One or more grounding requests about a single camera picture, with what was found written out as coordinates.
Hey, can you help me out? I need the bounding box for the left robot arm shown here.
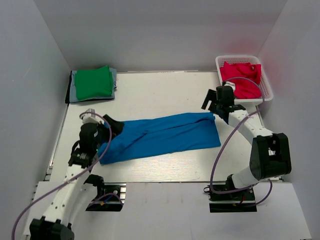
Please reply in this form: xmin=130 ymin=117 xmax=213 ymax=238
xmin=29 ymin=110 xmax=124 ymax=240

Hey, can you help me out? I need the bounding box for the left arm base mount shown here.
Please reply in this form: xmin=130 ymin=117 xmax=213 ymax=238
xmin=86 ymin=183 xmax=127 ymax=212

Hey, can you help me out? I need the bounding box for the white plastic basket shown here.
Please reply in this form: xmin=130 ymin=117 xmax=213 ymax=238
xmin=215 ymin=55 xmax=273 ymax=106

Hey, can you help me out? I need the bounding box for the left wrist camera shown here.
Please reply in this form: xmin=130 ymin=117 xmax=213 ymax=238
xmin=79 ymin=108 xmax=100 ymax=124

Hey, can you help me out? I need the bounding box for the black folded t-shirt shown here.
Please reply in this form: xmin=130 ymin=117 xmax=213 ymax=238
xmin=64 ymin=71 xmax=78 ymax=104

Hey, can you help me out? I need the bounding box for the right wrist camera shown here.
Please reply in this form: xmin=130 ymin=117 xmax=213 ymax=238
xmin=222 ymin=81 xmax=236 ymax=91

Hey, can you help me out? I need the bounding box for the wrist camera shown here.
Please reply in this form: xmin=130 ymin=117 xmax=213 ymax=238
xmin=222 ymin=81 xmax=236 ymax=91
xmin=79 ymin=108 xmax=100 ymax=124

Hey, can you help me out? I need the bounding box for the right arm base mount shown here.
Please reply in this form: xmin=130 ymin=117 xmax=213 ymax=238
xmin=203 ymin=185 xmax=257 ymax=213

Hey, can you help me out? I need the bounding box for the green folded t-shirt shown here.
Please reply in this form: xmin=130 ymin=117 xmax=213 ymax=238
xmin=74 ymin=66 xmax=114 ymax=101

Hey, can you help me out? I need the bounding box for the grey folded t-shirt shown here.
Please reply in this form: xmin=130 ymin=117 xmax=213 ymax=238
xmin=72 ymin=67 xmax=117 ymax=103

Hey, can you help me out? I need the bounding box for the red t-shirt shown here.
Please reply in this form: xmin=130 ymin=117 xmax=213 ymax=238
xmin=219 ymin=62 xmax=262 ymax=99

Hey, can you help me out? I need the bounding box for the blue t-shirt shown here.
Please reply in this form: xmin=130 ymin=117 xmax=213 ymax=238
xmin=98 ymin=112 xmax=221 ymax=165

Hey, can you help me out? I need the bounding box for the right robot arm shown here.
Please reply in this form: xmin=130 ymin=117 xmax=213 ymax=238
xmin=201 ymin=85 xmax=292 ymax=200

